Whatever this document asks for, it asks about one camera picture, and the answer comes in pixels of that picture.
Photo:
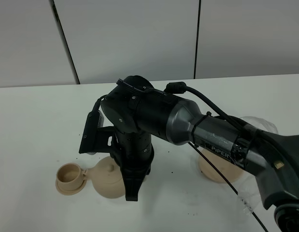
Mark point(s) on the clear plastic wrap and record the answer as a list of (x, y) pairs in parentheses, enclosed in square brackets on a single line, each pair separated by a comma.
[(248, 194)]

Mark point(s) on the tan saucer front left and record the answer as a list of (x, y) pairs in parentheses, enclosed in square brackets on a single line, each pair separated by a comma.
[(70, 192)]

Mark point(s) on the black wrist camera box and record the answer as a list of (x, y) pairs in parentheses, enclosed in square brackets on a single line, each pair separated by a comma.
[(95, 137)]

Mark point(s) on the brown teacup front left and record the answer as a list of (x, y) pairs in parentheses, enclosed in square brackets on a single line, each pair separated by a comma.
[(70, 176)]

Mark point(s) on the brown teapot with lid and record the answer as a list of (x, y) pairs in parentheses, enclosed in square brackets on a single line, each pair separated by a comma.
[(107, 179)]

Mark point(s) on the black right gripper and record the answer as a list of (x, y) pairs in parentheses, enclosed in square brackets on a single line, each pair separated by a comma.
[(133, 153)]

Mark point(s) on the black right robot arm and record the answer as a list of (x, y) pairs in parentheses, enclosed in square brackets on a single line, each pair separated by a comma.
[(180, 115)]

